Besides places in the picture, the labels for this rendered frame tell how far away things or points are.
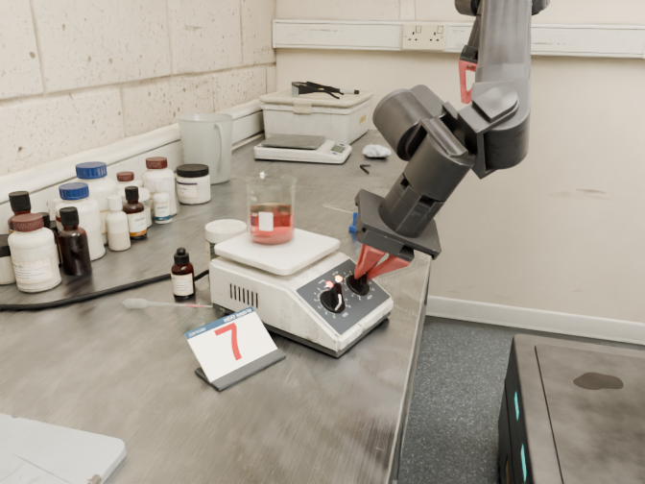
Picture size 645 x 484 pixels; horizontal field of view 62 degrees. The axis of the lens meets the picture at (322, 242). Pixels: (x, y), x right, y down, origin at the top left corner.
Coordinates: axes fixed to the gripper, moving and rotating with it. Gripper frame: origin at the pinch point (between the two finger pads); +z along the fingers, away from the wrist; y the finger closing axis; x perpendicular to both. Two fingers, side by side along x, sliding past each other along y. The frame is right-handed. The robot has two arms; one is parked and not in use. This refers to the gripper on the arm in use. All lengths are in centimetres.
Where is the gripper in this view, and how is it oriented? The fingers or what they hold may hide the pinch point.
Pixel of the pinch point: (362, 273)
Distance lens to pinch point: 67.1
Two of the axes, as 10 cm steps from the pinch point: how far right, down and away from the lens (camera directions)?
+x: -0.3, 6.4, -7.7
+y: -9.1, -3.4, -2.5
